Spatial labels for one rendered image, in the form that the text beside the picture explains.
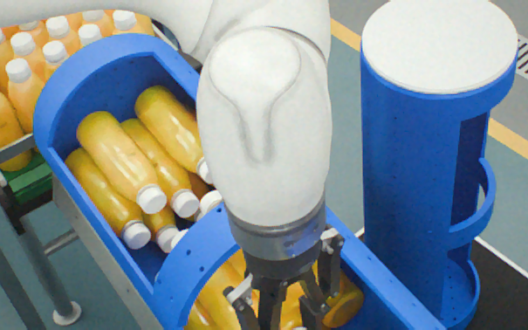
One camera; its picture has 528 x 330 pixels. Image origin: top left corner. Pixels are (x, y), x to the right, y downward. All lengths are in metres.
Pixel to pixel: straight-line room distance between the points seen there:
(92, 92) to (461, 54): 0.65
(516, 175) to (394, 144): 1.16
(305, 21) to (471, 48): 0.88
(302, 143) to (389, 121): 0.97
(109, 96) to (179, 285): 0.45
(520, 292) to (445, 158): 0.77
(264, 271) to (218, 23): 0.23
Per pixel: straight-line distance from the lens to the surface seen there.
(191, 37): 0.76
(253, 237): 0.74
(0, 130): 1.63
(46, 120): 1.38
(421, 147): 1.62
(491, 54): 1.59
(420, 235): 1.84
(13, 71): 1.60
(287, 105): 0.62
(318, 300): 0.92
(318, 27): 0.76
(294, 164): 0.66
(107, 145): 1.35
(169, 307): 1.14
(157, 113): 1.39
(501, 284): 2.34
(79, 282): 2.64
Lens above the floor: 2.11
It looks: 49 degrees down
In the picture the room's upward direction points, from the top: 9 degrees counter-clockwise
